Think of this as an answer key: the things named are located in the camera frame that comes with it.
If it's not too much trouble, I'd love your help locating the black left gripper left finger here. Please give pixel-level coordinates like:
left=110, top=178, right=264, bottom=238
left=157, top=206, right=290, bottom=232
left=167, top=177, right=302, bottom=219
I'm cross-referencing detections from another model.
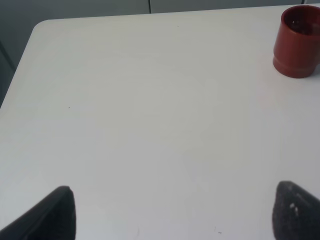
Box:
left=0, top=186, right=76, bottom=240

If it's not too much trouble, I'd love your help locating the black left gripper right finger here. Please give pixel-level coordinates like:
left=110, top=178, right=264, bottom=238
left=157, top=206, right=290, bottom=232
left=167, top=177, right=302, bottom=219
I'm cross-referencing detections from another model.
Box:
left=272, top=181, right=320, bottom=240

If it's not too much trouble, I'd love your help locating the red plastic cup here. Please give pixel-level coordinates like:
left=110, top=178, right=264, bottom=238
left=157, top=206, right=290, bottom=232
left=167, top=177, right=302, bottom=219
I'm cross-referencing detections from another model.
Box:
left=272, top=4, right=320, bottom=79

